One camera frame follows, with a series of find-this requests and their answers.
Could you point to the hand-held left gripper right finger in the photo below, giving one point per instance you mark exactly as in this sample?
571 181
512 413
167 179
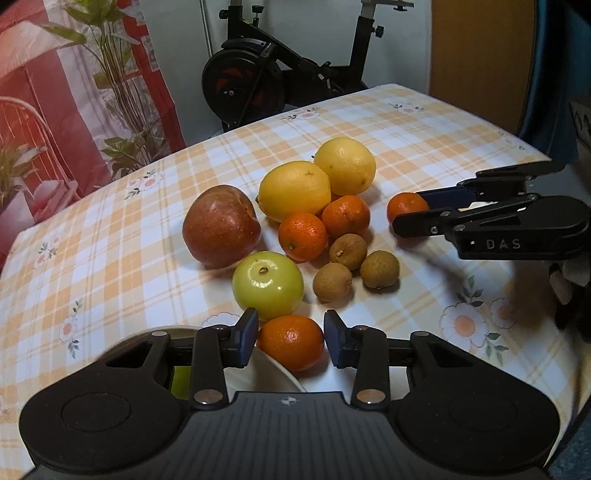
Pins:
334 340

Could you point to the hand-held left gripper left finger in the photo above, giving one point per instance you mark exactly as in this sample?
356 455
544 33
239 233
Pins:
249 337

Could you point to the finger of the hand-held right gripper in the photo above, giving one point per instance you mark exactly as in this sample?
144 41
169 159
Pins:
489 189
425 224

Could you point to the orange tangerine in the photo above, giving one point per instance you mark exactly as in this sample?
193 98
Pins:
405 205
290 342
302 235
346 216

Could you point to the yellow lemon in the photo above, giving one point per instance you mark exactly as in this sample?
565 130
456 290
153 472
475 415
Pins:
345 166
295 189

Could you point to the person's right hand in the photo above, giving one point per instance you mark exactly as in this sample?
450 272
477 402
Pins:
575 295

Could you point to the green apple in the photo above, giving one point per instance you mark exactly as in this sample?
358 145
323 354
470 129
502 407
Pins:
268 284

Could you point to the brown longan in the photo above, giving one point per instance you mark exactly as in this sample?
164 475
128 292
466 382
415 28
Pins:
379 268
348 251
332 282

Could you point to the red apple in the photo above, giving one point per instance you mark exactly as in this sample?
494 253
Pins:
221 226

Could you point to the wooden door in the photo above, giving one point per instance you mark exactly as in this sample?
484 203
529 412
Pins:
480 60

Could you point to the checked floral tablecloth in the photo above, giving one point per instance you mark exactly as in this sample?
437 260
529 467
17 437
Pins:
115 258

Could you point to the black exercise bike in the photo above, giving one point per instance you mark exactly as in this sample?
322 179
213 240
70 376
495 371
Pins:
258 78

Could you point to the printed pink wall tapestry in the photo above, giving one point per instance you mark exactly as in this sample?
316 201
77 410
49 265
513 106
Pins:
69 92

